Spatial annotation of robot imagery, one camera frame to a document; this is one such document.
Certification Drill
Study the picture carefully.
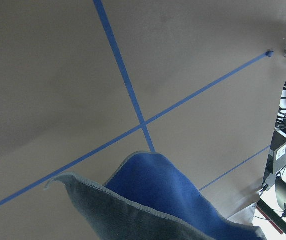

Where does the blue grey towel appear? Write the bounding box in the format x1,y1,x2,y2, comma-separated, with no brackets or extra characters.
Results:
50,151,265,240

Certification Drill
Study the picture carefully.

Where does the black power adapter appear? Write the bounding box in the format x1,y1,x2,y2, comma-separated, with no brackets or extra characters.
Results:
263,130,286,187

